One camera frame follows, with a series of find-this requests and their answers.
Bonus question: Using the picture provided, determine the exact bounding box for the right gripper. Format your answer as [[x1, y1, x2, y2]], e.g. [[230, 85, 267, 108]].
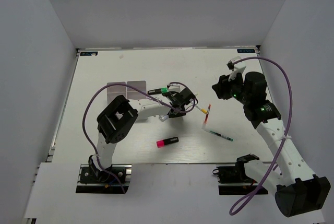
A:
[[212, 69, 252, 104]]

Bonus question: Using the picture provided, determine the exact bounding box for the blue cap glue bottle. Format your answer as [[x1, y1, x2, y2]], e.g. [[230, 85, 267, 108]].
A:
[[159, 115, 169, 122]]

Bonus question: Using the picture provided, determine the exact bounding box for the red pen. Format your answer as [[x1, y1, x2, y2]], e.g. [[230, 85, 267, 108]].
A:
[[204, 104, 211, 124]]

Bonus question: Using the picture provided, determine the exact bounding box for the white pen orange tip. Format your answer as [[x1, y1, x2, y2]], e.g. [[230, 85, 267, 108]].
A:
[[195, 105, 207, 114]]

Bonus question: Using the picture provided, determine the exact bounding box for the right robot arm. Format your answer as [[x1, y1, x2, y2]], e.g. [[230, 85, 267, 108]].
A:
[[212, 72, 331, 217]]

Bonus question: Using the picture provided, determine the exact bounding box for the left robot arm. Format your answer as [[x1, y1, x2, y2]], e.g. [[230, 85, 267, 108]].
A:
[[88, 88, 198, 182]]

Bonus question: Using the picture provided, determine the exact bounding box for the green highlighter marker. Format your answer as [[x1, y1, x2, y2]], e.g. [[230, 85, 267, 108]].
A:
[[147, 87, 168, 96]]

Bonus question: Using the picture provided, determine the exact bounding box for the pink highlighter marker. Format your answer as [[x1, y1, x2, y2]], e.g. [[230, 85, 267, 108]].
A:
[[156, 137, 179, 148]]

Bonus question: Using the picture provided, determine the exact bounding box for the right blue table label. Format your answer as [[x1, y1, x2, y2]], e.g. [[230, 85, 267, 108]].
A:
[[237, 49, 256, 54]]

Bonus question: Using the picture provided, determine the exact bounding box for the blue table label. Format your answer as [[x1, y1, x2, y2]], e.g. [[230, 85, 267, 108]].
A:
[[237, 49, 256, 54], [80, 51, 98, 56]]

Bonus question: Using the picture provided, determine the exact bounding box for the right white organizer tray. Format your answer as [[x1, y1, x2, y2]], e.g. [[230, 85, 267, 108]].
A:
[[126, 80, 148, 99]]

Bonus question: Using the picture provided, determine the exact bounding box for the green ink pen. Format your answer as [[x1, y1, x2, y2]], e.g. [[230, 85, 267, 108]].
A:
[[202, 122, 233, 142]]

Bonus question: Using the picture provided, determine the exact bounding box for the left blue table label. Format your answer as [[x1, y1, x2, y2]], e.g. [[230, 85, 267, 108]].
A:
[[80, 51, 98, 56]]

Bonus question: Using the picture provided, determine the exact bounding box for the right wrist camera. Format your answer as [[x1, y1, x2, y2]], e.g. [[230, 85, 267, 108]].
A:
[[227, 56, 246, 81]]

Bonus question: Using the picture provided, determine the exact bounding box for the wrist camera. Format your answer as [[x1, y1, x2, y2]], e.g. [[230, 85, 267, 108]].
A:
[[166, 84, 181, 92], [227, 56, 246, 81]]

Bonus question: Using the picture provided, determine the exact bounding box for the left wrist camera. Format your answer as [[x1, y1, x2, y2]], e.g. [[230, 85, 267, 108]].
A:
[[166, 84, 181, 92]]

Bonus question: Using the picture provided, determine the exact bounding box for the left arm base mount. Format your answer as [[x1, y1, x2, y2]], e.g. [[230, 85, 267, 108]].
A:
[[76, 164, 132, 194]]

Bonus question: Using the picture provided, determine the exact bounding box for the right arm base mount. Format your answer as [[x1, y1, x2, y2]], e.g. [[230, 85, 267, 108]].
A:
[[212, 154, 259, 196]]

